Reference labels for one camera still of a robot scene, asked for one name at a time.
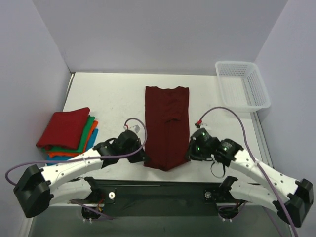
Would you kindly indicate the folded green t shirt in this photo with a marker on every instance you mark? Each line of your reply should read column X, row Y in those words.
column 69, row 138

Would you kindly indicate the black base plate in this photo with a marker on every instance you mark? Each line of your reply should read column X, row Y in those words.
column 123, row 198

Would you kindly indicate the folded orange t shirt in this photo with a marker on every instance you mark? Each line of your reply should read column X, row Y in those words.
column 90, row 126

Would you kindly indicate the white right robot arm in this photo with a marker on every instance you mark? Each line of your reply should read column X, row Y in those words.
column 290, row 198

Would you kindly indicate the folded red t shirt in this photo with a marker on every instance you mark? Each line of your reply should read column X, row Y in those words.
column 78, row 116

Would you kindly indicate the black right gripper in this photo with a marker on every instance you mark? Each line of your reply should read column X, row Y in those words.
column 190, row 153

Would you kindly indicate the dark red t shirt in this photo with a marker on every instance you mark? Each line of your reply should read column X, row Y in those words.
column 167, row 124

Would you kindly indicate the white plastic basket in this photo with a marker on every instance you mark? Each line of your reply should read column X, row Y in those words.
column 241, row 86

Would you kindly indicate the aluminium rail frame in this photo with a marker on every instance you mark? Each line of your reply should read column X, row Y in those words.
column 263, row 148

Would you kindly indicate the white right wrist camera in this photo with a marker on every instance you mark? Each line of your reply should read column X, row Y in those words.
column 200, row 124

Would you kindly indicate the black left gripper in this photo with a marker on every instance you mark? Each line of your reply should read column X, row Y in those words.
column 138, row 156

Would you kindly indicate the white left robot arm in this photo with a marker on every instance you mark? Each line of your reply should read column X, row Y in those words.
column 38, row 188

